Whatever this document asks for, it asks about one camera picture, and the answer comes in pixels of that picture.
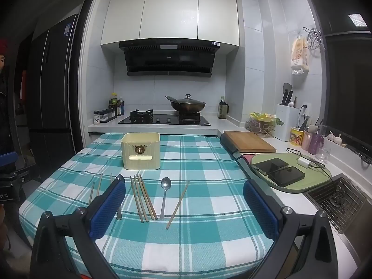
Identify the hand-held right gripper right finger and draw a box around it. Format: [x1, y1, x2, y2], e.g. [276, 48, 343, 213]
[242, 180, 333, 279]

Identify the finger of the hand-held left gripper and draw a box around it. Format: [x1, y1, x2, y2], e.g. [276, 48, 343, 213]
[0, 152, 17, 167]

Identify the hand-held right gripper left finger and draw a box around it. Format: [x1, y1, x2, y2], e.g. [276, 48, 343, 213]
[29, 175, 126, 279]

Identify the cream ribbed utensil holder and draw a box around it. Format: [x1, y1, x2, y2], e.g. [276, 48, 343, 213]
[120, 133, 161, 170]

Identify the black phone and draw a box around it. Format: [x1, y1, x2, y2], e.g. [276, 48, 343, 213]
[268, 166, 306, 188]
[252, 158, 289, 176]

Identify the teal checked tablecloth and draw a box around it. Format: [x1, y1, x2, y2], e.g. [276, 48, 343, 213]
[18, 133, 294, 279]

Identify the light green tray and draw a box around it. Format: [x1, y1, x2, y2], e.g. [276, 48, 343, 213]
[250, 152, 332, 194]

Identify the wooden cutting board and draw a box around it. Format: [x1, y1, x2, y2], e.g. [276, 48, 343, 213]
[223, 131, 277, 153]

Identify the black textured pad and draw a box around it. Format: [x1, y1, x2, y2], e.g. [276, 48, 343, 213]
[220, 133, 242, 155]

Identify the metal sink strainer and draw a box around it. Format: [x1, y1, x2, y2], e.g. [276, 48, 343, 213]
[328, 188, 348, 211]

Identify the dark refrigerator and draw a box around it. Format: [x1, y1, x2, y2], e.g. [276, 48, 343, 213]
[27, 13, 80, 178]

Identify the pink cup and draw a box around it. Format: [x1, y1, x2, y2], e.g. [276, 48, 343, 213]
[301, 131, 313, 151]

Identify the yellow printed mug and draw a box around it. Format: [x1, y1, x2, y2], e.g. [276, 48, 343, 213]
[290, 127, 305, 146]

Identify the clear glass cup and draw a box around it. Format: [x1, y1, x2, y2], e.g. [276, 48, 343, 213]
[316, 146, 332, 163]

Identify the purple bottle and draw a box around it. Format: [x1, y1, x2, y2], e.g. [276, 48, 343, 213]
[308, 128, 324, 155]

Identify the white knife block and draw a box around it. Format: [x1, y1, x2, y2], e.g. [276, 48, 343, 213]
[275, 103, 299, 141]

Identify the steel sink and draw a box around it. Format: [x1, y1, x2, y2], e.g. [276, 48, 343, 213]
[305, 174, 372, 234]

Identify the black gas stove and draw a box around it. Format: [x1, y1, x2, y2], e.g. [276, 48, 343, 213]
[118, 109, 211, 127]

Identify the glass french press jug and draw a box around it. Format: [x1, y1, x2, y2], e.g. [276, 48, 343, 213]
[217, 100, 230, 120]

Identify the dark wok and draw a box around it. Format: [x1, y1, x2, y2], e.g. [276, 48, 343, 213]
[166, 95, 207, 114]

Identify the glass wok lid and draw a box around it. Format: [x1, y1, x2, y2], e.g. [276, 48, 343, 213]
[170, 94, 206, 105]

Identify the dark window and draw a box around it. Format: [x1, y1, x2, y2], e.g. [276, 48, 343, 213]
[296, 0, 372, 163]

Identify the black range hood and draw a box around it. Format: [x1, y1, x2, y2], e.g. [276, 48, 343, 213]
[119, 39, 221, 78]

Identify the orange printed hanging bag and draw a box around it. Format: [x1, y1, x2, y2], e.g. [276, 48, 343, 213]
[291, 36, 310, 74]

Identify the black cable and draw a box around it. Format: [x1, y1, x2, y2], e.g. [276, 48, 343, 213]
[286, 148, 332, 179]
[232, 151, 253, 163]

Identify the wire basket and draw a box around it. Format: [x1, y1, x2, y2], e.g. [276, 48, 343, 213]
[246, 119, 276, 138]

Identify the hanging wire trivet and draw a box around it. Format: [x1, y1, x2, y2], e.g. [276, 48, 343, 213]
[303, 27, 323, 50]

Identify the white wall cabinet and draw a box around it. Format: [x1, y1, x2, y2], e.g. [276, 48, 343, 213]
[100, 0, 240, 47]

